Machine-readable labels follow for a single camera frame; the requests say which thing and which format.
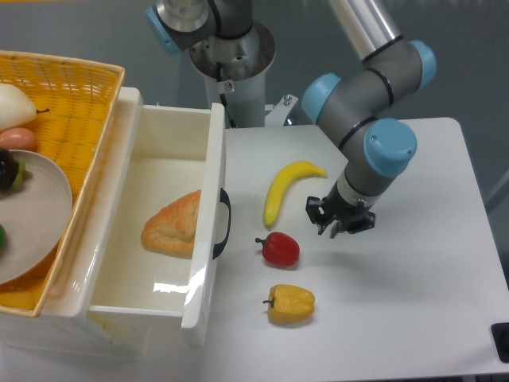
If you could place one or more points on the white pear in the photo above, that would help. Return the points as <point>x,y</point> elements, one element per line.
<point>17,109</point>

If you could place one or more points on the green vegetable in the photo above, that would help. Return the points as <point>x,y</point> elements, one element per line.
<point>3,238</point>

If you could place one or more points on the white top drawer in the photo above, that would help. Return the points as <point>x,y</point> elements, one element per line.
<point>176,151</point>

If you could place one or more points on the orange pink egg fruit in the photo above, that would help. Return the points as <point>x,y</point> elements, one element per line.
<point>18,138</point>

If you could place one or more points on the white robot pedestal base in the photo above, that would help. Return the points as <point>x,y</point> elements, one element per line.
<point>234,73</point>

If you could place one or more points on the white drawer cabinet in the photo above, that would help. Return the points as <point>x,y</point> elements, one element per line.
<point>67,323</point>

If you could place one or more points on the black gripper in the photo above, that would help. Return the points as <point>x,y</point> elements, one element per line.
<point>344,216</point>

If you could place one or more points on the orange bread pastry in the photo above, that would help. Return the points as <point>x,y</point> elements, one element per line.
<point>172,230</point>

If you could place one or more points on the yellow bell pepper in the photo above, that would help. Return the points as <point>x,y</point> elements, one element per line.
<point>288,304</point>

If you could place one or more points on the yellow woven basket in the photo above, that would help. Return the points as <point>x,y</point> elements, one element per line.
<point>80,96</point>

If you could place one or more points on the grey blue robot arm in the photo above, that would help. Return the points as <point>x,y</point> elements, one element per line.
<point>347,111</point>

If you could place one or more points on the grey round plate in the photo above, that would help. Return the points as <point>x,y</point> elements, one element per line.
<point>34,215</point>

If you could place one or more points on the black corner object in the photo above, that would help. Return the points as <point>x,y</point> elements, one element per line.
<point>500,334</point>

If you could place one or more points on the dark purple eggplant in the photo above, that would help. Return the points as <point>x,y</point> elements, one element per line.
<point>13,172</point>

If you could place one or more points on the red bell pepper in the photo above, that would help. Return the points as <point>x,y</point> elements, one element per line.
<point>279,249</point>

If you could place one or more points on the yellow banana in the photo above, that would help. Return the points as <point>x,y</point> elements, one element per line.
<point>283,180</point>

